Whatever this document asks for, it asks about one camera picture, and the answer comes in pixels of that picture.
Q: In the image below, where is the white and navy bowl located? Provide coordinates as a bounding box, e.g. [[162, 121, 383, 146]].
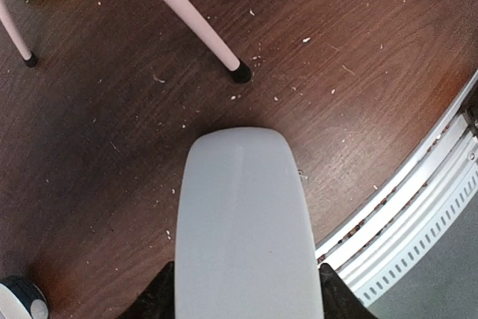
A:
[[1, 276, 50, 319]]

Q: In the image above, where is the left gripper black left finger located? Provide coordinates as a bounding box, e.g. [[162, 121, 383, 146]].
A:
[[119, 261, 175, 319]]

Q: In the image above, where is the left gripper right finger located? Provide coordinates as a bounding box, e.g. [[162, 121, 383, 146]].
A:
[[319, 263, 376, 319]]

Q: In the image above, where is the white metronome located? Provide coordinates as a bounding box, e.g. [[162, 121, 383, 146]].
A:
[[175, 127, 323, 318]]

